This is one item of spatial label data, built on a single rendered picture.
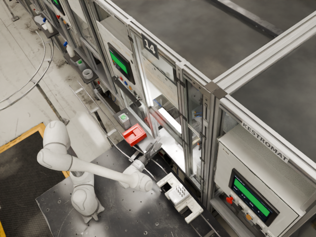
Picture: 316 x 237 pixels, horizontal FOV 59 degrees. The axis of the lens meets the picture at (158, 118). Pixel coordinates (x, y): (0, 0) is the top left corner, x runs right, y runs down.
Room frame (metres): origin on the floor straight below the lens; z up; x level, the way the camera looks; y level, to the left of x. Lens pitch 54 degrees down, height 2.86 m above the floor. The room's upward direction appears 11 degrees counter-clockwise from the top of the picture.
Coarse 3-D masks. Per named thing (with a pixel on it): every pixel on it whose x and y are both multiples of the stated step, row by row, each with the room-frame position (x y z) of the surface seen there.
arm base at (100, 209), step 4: (100, 204) 0.84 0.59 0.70; (100, 208) 0.80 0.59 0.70; (104, 208) 0.80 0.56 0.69; (96, 212) 0.78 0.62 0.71; (100, 212) 0.78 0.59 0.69; (84, 216) 0.76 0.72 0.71; (88, 216) 0.75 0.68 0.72; (92, 216) 0.75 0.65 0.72; (96, 216) 0.74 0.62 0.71; (84, 220) 0.74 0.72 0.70; (88, 220) 0.73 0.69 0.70; (96, 220) 0.71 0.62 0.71
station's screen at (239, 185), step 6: (234, 180) 0.46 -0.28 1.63; (234, 186) 0.45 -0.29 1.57; (240, 186) 0.43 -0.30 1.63; (246, 186) 0.41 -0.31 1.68; (240, 192) 0.42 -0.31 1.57; (246, 192) 0.40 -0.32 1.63; (252, 192) 0.38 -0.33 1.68; (246, 198) 0.39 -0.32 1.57; (252, 198) 0.37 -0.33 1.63; (258, 198) 0.35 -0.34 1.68; (252, 204) 0.36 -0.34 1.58; (258, 204) 0.34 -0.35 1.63; (264, 204) 0.32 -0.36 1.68; (258, 210) 0.33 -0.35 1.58; (264, 210) 0.31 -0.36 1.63; (270, 210) 0.29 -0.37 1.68; (264, 216) 0.30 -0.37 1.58
